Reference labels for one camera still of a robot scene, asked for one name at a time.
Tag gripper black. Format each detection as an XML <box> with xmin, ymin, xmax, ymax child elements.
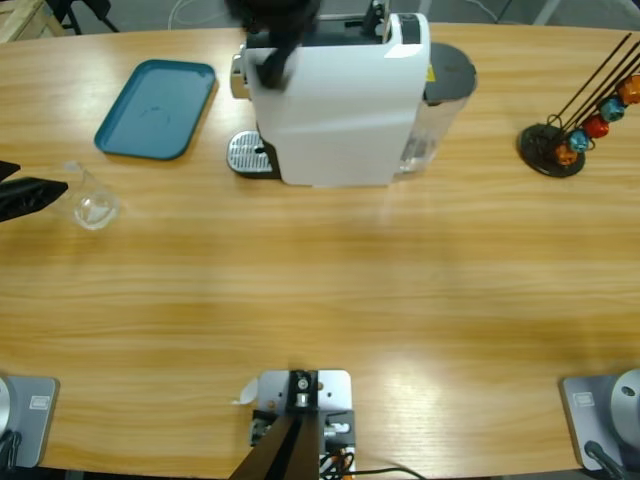
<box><xmin>222</xmin><ymin>0</ymin><xmax>324</xmax><ymax>92</ymax></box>

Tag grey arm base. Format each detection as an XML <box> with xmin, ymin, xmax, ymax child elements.
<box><xmin>0</xmin><ymin>374</ymin><xmax>61</xmax><ymax>469</ymax></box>
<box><xmin>558</xmin><ymin>368</ymin><xmax>640</xmax><ymax>471</ymax></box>

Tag white capsule coffee machine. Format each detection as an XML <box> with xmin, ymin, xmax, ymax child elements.
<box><xmin>229</xmin><ymin>12</ymin><xmax>432</xmax><ymax>190</ymax></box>

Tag red coffee capsule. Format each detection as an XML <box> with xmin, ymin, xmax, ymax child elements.
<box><xmin>583</xmin><ymin>114</ymin><xmax>610</xmax><ymax>140</ymax></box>

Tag teal coffee capsule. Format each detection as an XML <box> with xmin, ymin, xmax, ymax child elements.
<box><xmin>601</xmin><ymin>97</ymin><xmax>627</xmax><ymax>122</ymax></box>

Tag clear glass cup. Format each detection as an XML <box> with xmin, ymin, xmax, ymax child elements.
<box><xmin>52</xmin><ymin>159</ymin><xmax>124</xmax><ymax>232</ymax></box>

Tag teal plastic tray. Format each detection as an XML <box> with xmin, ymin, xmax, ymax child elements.
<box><xmin>93</xmin><ymin>58</ymin><xmax>220</xmax><ymax>162</ymax></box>

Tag wooden crate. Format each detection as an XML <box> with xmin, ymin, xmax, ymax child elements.
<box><xmin>0</xmin><ymin>0</ymin><xmax>57</xmax><ymax>45</ymax></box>

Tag clear water tank dark lid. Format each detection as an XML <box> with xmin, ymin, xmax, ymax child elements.
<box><xmin>394</xmin><ymin>42</ymin><xmax>479</xmax><ymax>176</ymax></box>

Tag black stand legs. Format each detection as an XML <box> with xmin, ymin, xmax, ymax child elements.
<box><xmin>47</xmin><ymin>0</ymin><xmax>121</xmax><ymax>35</ymax></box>

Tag grey metal leg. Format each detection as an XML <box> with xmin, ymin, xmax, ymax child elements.
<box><xmin>533</xmin><ymin>0</ymin><xmax>562</xmax><ymax>25</ymax></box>

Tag white tape tab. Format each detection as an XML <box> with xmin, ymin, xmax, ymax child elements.
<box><xmin>229</xmin><ymin>377</ymin><xmax>260</xmax><ymax>406</ymax></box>

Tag white floor cable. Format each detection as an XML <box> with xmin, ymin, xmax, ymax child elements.
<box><xmin>167</xmin><ymin>0</ymin><xmax>226</xmax><ymax>29</ymax></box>

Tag black base cable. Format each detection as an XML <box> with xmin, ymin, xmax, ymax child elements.
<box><xmin>583</xmin><ymin>439</ymin><xmax>629</xmax><ymax>480</ymax></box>
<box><xmin>0</xmin><ymin>430</ymin><xmax>24</xmax><ymax>471</ymax></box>

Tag black wire capsule holder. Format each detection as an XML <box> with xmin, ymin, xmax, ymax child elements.
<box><xmin>517</xmin><ymin>32</ymin><xmax>640</xmax><ymax>179</ymax></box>

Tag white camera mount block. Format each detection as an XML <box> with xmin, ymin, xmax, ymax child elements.
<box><xmin>249</xmin><ymin>368</ymin><xmax>357</xmax><ymax>480</ymax></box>

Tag orange cable connector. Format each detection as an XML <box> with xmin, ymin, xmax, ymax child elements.
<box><xmin>319</xmin><ymin>447</ymin><xmax>357</xmax><ymax>474</ymax></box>

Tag black cable at mount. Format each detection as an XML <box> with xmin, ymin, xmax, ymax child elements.
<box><xmin>349</xmin><ymin>465</ymin><xmax>426</xmax><ymax>480</ymax></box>

